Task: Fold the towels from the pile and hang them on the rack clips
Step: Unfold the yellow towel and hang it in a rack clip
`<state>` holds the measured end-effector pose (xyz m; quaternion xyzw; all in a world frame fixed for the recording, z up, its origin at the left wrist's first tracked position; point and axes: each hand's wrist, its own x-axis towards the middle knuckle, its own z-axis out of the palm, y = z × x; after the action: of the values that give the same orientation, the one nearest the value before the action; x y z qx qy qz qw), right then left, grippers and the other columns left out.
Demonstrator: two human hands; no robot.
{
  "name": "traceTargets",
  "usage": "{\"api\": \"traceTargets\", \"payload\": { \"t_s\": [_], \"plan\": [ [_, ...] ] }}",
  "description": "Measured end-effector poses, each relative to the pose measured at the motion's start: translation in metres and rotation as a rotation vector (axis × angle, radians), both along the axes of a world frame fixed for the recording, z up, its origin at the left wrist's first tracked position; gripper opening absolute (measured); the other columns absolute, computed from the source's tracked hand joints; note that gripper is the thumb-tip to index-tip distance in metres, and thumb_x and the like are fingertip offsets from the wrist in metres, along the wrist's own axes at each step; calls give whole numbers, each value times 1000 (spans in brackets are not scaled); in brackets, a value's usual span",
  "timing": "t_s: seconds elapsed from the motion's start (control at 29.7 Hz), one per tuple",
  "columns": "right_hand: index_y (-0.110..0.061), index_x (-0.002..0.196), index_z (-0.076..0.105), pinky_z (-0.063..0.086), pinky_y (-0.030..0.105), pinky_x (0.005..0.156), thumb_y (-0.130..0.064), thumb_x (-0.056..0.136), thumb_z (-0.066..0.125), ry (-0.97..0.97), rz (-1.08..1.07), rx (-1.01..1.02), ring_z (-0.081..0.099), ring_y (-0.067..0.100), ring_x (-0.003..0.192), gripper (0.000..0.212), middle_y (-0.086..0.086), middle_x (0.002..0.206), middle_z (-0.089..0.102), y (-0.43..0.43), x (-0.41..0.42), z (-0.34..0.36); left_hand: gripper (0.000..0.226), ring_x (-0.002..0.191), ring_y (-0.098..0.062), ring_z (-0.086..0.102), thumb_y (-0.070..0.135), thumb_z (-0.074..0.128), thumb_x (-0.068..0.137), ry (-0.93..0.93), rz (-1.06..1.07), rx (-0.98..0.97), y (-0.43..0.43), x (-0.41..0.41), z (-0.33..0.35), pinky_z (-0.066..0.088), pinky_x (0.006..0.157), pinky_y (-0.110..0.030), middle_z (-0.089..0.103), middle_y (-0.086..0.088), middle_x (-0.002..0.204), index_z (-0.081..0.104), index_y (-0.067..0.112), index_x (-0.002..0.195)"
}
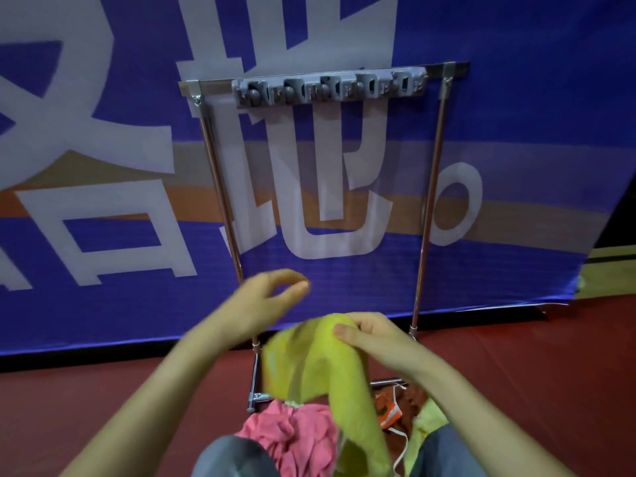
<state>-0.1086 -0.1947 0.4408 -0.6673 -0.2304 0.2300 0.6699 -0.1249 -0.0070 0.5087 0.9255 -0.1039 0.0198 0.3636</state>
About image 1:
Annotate person's grey trousers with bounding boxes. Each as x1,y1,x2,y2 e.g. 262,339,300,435
191,424,488,477

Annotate blue printed banner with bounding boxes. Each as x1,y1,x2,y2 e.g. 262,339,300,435
0,0,636,358

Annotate person's left forearm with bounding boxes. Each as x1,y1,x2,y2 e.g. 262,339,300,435
59,327,249,477

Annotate pink towel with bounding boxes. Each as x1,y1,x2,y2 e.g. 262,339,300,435
234,399,341,477

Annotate pale yellow towel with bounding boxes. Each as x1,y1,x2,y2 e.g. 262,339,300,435
403,397,448,475

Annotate orange brown patterned towel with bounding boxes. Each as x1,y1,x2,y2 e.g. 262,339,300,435
372,384,431,475

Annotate grey plastic hook rail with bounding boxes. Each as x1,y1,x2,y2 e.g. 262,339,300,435
231,66,429,109

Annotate yellow patterned towel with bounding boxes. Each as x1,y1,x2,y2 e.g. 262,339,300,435
262,314,394,477

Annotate person's right forearm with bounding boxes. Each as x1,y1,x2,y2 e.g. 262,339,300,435
412,362,577,477

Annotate person's right hand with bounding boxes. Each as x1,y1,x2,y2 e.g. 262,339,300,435
333,311,438,388

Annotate metal towel rack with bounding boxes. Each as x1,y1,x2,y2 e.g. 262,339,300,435
178,62,470,414

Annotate person's left hand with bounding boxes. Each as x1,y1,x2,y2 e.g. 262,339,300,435
208,268,312,348

